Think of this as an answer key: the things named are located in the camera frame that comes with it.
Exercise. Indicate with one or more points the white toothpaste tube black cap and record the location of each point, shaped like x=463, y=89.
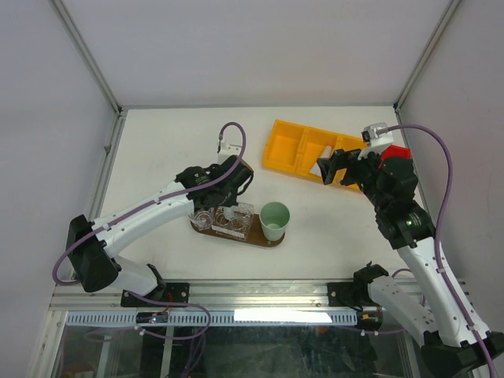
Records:
x=229, y=213

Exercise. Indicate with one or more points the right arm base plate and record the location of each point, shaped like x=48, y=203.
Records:
x=348, y=294

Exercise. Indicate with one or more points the clear glass holder block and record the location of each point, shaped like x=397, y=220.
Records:
x=240, y=226

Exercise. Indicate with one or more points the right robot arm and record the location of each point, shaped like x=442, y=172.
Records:
x=452, y=338

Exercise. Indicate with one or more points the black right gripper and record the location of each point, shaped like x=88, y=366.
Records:
x=342, y=159

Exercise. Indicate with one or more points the red plastic bin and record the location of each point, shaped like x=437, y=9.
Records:
x=397, y=151

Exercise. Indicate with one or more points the clear glass tumbler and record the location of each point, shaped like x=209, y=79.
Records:
x=202, y=219

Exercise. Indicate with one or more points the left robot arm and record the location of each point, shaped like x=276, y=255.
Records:
x=95, y=245

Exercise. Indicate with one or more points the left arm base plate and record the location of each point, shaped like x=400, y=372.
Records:
x=169, y=292

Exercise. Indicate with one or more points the white cable duct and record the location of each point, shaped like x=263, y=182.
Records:
x=238, y=318

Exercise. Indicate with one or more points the wooden oval tray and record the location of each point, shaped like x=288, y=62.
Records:
x=255, y=236

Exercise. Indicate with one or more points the green plastic cup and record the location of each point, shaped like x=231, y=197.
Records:
x=274, y=218

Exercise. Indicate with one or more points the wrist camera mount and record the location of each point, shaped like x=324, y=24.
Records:
x=226, y=150
x=377, y=137

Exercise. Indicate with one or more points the yellow bin left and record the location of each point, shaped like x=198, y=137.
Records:
x=283, y=149

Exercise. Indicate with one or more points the yellow bin middle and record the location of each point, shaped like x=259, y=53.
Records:
x=316, y=144

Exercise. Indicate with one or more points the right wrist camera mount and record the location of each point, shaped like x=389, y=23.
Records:
x=377, y=137

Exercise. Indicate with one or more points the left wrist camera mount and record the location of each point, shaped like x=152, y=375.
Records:
x=226, y=150

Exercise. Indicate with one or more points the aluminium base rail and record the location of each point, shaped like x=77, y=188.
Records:
x=213, y=294

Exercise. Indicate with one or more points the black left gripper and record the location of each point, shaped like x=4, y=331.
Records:
x=233, y=200

